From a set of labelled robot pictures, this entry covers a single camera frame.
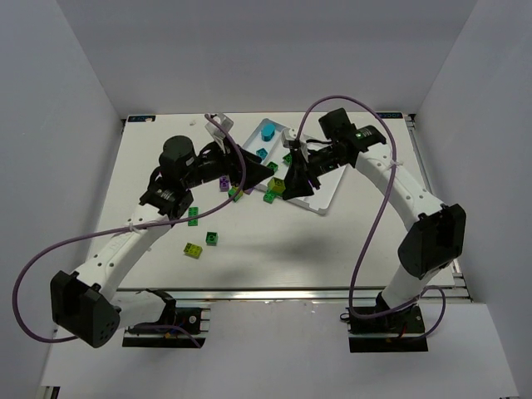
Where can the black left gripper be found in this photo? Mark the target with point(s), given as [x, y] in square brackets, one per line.
[232, 163]

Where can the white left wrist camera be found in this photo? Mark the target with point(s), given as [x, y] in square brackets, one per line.
[218, 124]

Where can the white divided sorting tray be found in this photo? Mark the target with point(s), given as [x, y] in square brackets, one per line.
[315, 190]

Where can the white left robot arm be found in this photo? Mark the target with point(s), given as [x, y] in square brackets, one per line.
[85, 301]

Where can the aluminium table front rail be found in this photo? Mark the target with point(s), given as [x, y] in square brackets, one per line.
[453, 294]

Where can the yellow-green stacked lego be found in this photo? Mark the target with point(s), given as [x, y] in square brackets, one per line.
[235, 194]

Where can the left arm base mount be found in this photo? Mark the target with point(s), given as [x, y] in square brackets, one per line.
[154, 319]

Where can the small blue lego brick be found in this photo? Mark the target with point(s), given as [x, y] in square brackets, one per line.
[262, 154]

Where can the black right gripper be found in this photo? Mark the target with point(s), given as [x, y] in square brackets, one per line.
[302, 162]

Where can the blue label sticker right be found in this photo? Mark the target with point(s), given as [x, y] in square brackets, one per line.
[390, 115]

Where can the purple lego brick left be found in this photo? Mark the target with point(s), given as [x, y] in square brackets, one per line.
[224, 184]

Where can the green small square lego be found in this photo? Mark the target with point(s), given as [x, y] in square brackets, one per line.
[212, 238]

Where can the lime-green lego pair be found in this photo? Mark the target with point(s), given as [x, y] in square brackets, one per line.
[276, 187]

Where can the green lego by tray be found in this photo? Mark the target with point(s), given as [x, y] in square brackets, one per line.
[269, 197]

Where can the lime lego brick front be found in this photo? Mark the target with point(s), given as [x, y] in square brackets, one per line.
[193, 250]

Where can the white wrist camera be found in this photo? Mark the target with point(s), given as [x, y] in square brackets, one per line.
[293, 143]
[218, 124]

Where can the green lego plate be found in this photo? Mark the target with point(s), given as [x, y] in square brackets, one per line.
[193, 212]

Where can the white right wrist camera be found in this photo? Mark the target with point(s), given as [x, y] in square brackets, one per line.
[293, 143]

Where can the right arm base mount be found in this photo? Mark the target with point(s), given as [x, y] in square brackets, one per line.
[394, 333]

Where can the blue long lego brick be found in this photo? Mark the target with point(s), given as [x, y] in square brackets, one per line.
[267, 132]

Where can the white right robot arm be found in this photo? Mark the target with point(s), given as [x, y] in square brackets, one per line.
[434, 230]

